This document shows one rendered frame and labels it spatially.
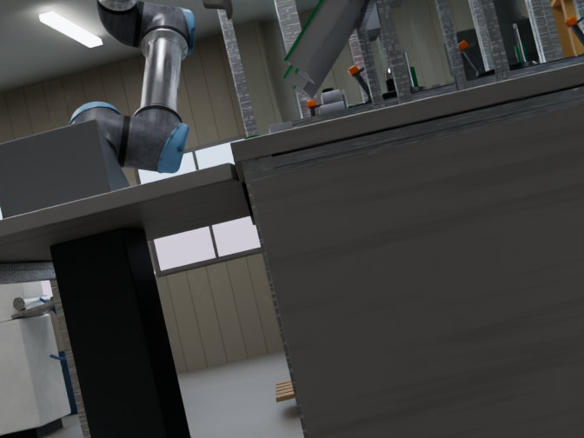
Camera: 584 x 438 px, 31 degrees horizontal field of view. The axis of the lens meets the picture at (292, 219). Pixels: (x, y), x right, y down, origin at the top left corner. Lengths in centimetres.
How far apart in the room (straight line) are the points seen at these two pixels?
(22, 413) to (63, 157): 548
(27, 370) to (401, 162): 613
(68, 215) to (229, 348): 925
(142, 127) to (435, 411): 109
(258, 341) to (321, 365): 943
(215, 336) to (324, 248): 954
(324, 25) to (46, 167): 68
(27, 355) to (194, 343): 384
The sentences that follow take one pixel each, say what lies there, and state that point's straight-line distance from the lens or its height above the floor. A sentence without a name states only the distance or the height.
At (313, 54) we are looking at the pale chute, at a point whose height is 102.
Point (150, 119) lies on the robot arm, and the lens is 238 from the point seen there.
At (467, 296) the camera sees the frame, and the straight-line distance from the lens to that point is 153.
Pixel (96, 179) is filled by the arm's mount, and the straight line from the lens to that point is 214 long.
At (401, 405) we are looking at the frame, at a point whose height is 44.
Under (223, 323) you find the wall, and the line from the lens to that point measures 1101.
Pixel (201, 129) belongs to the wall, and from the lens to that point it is 1110.
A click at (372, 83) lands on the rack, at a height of 99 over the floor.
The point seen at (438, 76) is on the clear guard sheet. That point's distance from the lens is 370.
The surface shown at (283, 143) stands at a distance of 152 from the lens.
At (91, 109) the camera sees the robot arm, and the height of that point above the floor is 112.
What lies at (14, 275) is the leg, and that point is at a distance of 243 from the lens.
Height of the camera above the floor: 64
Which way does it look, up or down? 3 degrees up
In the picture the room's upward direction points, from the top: 13 degrees counter-clockwise
